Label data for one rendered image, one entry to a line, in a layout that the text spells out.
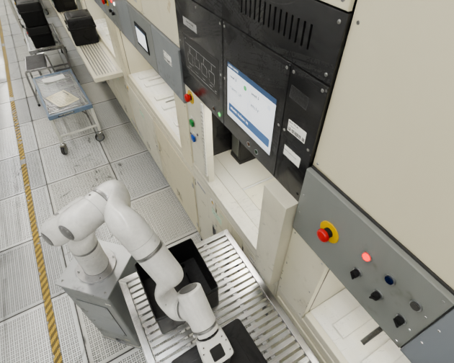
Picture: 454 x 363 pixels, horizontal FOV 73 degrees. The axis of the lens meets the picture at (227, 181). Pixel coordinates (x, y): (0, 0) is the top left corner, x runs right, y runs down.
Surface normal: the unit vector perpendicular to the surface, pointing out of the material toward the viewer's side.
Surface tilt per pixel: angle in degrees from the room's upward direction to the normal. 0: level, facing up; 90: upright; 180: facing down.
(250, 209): 0
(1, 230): 0
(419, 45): 90
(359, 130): 90
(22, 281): 0
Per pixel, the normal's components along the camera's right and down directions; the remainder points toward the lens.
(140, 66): 0.50, 0.62
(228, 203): 0.00, -0.70
